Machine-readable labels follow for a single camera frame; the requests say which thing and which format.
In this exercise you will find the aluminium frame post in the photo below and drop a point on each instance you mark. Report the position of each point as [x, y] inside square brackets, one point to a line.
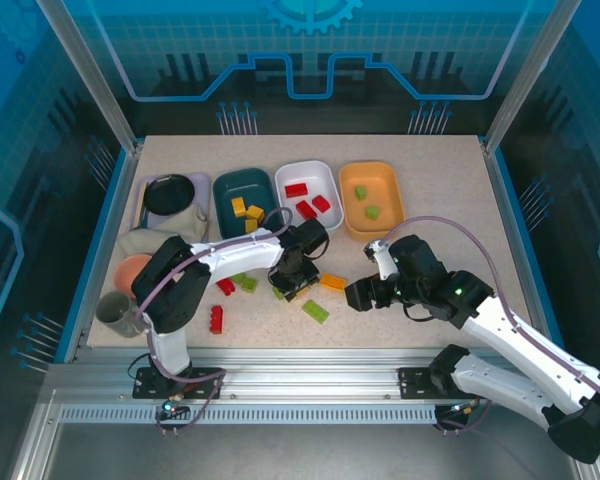
[525, 75]
[87, 75]

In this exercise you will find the dark teal container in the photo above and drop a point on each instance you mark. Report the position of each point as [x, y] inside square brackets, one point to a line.
[230, 185]

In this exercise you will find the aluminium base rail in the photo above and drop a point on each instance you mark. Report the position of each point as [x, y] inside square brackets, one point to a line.
[310, 372]

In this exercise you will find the long green lego brick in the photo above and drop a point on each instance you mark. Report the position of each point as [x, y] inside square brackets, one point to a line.
[315, 310]

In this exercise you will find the beige cloth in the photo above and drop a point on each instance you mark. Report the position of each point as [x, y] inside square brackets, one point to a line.
[180, 227]

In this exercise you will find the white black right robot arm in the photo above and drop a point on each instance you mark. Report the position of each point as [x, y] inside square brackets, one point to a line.
[505, 332]

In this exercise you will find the grey cup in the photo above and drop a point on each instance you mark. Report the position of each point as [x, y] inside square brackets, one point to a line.
[117, 312]

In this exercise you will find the black round plate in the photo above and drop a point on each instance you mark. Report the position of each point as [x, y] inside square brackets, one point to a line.
[170, 195]

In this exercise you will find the orange lego brick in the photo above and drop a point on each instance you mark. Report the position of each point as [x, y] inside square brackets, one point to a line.
[332, 282]

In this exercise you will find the orange container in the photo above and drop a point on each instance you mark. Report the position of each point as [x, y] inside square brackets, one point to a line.
[387, 190]

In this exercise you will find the pink bowl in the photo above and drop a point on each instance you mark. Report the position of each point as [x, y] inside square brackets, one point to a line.
[130, 272]

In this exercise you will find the small red lego brick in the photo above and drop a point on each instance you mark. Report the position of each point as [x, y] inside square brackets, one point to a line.
[225, 286]

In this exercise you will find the narrow red lego brick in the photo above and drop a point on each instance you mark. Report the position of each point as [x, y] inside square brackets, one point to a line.
[216, 318]

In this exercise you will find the white container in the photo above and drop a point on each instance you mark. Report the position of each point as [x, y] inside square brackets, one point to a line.
[305, 175]

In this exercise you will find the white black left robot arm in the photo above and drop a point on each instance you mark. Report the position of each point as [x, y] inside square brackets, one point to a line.
[240, 252]

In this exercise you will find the lavender tray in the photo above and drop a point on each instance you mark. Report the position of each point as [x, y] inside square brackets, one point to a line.
[202, 187]

